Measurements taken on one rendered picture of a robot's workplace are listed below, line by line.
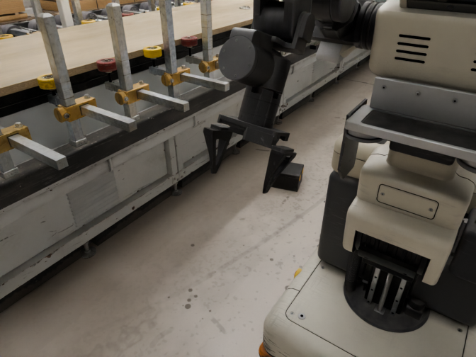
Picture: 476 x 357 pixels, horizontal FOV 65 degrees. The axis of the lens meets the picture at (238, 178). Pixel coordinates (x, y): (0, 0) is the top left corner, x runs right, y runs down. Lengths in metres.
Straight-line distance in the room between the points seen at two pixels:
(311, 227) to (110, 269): 1.05
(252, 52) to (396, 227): 0.53
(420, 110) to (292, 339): 0.81
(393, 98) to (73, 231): 1.53
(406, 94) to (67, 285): 1.60
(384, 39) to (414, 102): 0.13
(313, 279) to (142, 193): 1.06
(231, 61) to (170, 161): 1.66
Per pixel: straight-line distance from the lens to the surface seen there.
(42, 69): 1.65
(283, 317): 1.30
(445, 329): 1.43
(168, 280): 1.79
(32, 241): 1.81
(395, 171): 0.87
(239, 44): 0.51
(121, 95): 1.50
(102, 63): 1.61
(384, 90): 0.76
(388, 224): 0.88
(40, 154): 1.15
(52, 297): 1.88
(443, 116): 0.76
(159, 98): 1.44
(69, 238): 1.89
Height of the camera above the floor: 1.32
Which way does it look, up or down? 33 degrees down
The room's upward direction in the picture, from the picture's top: straight up
